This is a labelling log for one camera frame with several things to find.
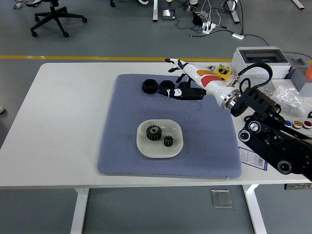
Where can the white table leg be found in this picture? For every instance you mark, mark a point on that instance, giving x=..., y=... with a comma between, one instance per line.
x=79, y=209
x=254, y=209

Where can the small black gear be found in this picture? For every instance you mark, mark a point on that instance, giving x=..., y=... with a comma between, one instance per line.
x=168, y=141

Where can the blue-grey textured mat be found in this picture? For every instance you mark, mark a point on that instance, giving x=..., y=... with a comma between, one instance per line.
x=165, y=112

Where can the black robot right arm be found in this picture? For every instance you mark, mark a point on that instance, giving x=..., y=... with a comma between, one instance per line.
x=258, y=102

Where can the clear plastic parts bag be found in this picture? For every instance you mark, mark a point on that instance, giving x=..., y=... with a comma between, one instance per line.
x=290, y=100

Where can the grey block with recess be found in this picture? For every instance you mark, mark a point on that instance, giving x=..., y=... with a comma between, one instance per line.
x=298, y=70

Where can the yellow tape measure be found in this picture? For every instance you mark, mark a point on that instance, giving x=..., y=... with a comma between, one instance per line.
x=225, y=72

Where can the silver black connector module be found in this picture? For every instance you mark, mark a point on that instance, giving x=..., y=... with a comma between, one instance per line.
x=212, y=68

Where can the grey electrical enclosure box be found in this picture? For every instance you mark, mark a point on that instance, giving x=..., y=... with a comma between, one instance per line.
x=260, y=54

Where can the white power strip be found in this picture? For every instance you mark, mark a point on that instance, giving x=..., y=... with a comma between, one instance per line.
x=209, y=27

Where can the orange object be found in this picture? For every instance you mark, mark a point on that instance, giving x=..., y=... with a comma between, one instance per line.
x=309, y=72

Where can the black office chair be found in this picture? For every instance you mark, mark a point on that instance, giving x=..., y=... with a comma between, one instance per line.
x=57, y=15

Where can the large black hex nut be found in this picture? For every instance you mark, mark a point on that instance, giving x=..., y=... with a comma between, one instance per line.
x=150, y=86
x=167, y=84

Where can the large black gear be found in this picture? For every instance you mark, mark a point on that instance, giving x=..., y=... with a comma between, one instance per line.
x=154, y=132

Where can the button control box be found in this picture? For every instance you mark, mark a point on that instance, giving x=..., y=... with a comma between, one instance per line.
x=298, y=124

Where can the metal floor hatch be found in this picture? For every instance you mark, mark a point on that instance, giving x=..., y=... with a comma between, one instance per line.
x=221, y=198

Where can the small black hex nut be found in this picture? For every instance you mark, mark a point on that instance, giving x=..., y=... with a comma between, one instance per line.
x=183, y=85

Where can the black power adapter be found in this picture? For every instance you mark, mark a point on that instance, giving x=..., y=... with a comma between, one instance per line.
x=198, y=18

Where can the white rounded floor object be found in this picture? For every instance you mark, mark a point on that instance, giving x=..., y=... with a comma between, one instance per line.
x=2, y=109

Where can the grey background desk leg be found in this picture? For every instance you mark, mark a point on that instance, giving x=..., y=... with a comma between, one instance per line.
x=234, y=13

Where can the white square plate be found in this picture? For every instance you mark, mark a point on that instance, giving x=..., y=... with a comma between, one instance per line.
x=146, y=146

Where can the white background desk leg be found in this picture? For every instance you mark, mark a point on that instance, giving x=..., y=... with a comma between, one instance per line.
x=155, y=11

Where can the small white adapter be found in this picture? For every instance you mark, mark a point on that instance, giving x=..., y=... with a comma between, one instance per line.
x=238, y=36

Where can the under-table power strip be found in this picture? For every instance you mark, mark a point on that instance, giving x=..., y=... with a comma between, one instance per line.
x=298, y=186

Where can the purple-edged label card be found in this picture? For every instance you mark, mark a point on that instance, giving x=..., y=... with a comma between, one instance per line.
x=251, y=158

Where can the black desk phone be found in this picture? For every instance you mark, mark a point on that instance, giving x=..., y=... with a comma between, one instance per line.
x=168, y=14

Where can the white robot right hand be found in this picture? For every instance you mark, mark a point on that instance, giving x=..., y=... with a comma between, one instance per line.
x=209, y=81

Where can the flat white box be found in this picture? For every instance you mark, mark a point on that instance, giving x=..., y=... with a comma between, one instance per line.
x=284, y=85

